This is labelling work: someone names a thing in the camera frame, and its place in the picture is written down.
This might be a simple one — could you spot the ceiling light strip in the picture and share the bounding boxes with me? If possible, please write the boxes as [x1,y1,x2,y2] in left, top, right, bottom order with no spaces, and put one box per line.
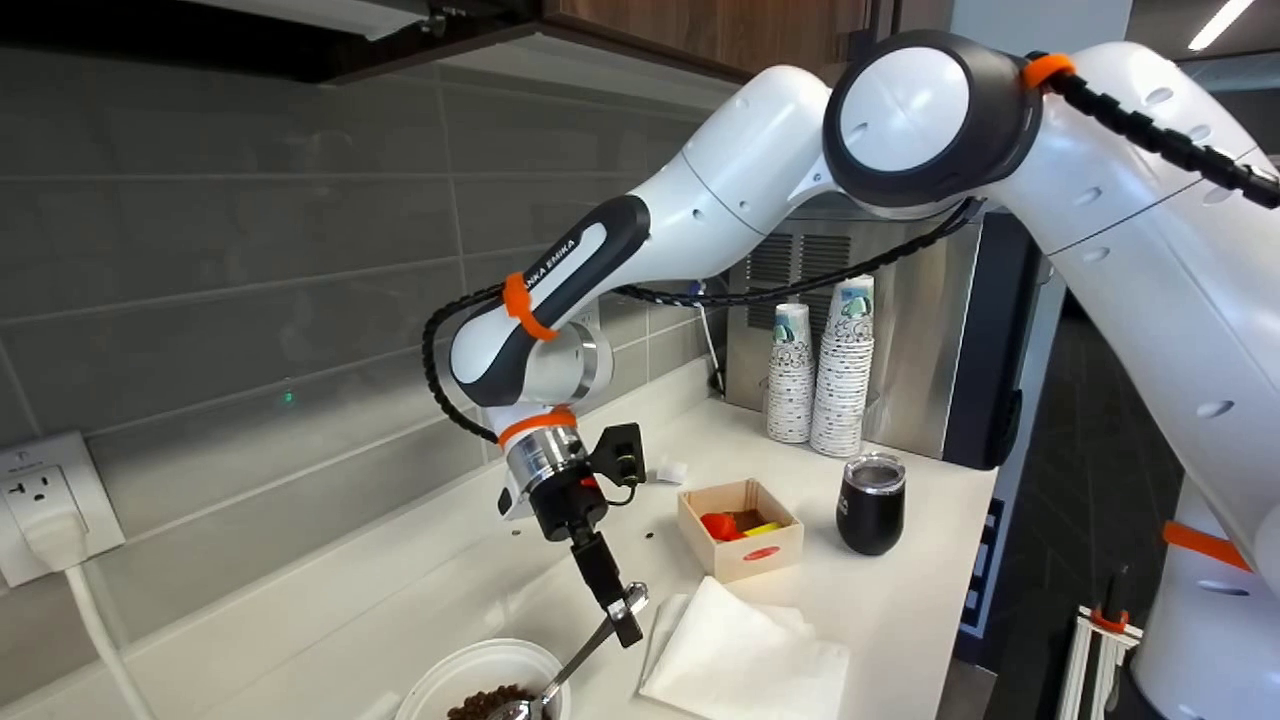
[1182,0,1255,56]

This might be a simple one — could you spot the black tumbler with clear lid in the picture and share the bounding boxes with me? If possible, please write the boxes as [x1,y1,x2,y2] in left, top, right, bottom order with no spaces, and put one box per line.
[832,448,911,561]

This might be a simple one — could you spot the short paper cup stack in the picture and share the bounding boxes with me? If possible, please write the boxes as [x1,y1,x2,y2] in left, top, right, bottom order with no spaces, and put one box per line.
[763,302,816,448]

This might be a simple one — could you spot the silver metal spoon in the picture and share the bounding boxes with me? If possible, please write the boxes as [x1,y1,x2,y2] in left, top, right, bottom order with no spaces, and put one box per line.
[480,614,620,720]

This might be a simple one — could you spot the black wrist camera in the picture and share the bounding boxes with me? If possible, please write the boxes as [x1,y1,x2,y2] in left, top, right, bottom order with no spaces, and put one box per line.
[592,421,652,494]

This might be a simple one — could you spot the white ceramic bowl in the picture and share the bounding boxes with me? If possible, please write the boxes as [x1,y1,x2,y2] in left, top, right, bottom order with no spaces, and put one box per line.
[393,636,574,720]

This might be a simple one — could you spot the stainless steel appliance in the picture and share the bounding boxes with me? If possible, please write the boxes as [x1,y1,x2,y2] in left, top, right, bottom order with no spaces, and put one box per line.
[714,195,992,465]

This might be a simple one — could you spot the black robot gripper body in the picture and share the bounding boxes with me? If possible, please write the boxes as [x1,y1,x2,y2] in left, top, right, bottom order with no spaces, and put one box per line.
[509,421,614,542]

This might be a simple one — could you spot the light wooden box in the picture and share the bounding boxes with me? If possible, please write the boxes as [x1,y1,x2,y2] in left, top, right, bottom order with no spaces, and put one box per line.
[676,476,808,583]

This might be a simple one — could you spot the white folded napkin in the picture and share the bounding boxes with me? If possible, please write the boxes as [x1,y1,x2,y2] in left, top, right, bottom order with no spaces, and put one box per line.
[636,574,857,720]

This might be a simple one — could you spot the white power cable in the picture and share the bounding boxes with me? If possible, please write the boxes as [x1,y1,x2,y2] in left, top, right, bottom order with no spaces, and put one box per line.
[55,557,155,720]

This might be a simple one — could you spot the upper wall cabinet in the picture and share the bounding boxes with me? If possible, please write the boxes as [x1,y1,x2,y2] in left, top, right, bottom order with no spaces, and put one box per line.
[184,0,882,83]

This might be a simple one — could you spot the dark brown beans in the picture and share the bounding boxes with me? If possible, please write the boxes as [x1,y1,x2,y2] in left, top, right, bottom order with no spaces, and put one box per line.
[447,682,534,720]

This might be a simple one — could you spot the white wall outlet with plug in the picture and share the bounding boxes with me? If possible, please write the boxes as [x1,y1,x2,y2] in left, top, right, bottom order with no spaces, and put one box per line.
[0,427,132,593]

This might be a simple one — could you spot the orange white clamp tool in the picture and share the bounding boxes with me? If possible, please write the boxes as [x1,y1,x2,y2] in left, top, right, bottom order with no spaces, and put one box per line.
[1057,602,1142,720]

